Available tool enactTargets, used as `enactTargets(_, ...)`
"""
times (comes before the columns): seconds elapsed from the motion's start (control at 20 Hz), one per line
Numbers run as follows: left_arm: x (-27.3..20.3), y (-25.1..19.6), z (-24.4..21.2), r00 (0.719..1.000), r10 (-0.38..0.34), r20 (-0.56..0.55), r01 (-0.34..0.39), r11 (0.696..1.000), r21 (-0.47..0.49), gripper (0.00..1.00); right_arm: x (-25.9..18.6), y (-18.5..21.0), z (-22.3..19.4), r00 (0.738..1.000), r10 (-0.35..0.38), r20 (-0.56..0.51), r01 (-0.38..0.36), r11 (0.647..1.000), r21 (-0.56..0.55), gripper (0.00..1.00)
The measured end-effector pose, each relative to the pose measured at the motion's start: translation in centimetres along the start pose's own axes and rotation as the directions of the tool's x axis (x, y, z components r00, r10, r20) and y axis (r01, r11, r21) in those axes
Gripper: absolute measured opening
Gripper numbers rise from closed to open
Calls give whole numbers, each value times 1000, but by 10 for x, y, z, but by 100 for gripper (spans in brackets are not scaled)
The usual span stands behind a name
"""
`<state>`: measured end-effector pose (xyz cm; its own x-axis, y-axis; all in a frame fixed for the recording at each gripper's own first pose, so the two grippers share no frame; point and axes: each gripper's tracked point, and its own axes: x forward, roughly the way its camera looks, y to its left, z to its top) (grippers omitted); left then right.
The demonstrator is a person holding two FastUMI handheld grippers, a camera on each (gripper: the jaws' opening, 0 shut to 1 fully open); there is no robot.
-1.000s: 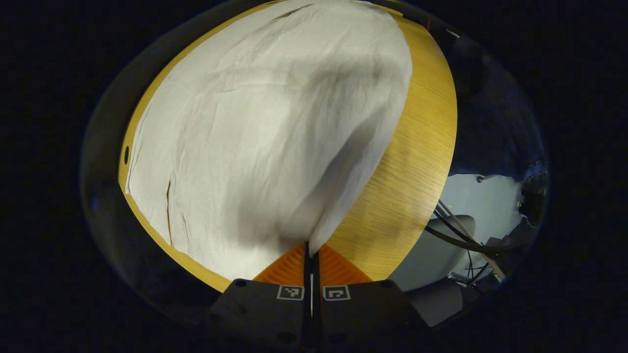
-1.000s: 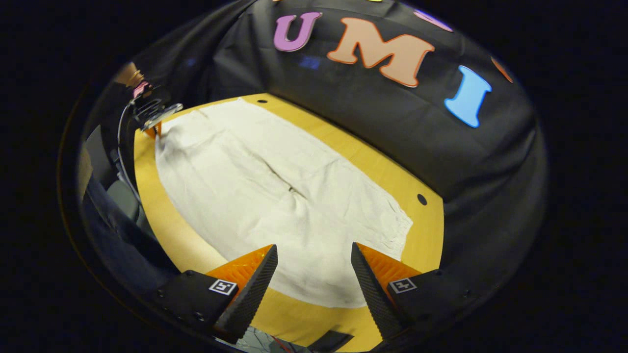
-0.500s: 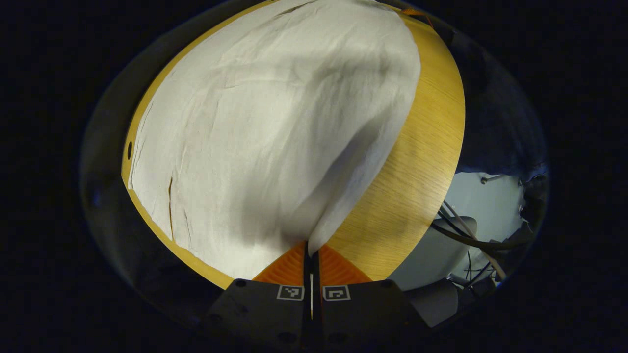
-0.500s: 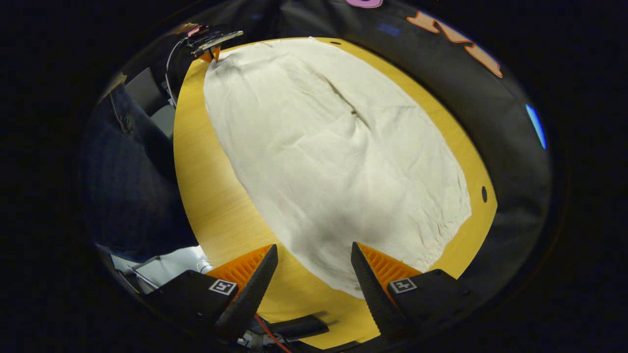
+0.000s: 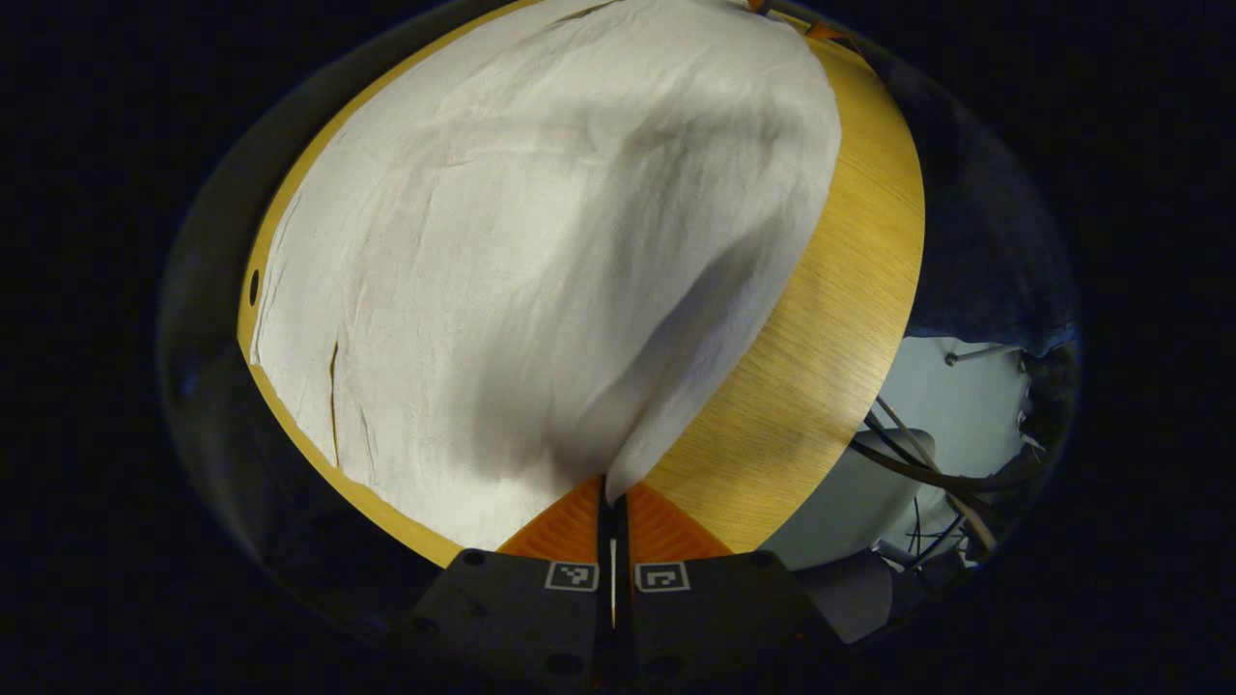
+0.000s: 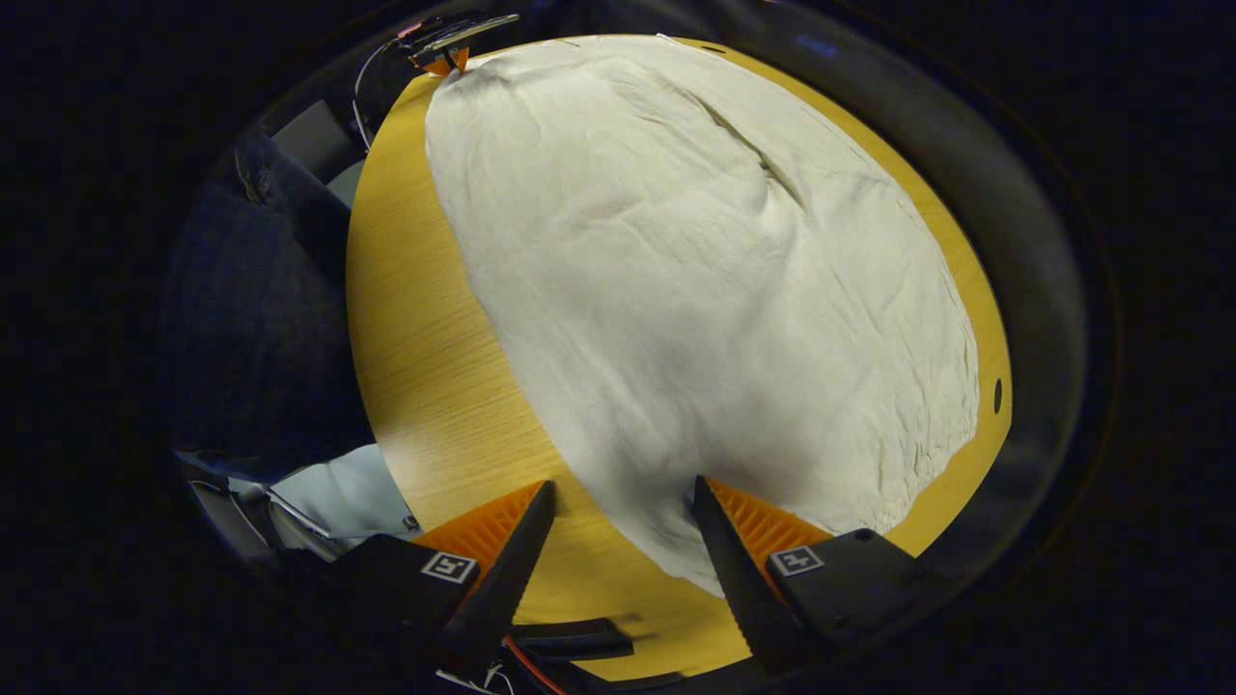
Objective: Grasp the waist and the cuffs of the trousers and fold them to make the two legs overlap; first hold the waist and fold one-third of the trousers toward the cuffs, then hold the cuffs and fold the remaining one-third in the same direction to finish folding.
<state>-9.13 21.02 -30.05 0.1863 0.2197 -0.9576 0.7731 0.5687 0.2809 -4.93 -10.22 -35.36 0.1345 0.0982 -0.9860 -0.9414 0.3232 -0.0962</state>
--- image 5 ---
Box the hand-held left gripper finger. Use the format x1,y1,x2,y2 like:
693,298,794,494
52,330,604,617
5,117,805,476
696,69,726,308
615,483,843,679
406,475,616,679

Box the thin metal rod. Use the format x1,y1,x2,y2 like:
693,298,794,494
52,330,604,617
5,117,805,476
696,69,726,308
944,344,1023,368

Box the black cable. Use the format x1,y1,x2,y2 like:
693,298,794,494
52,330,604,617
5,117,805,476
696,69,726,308
850,405,1039,488

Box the beige cable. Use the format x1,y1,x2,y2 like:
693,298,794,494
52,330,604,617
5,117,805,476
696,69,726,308
874,396,997,553

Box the white jeans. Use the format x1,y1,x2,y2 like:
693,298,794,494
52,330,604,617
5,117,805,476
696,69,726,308
251,0,843,553

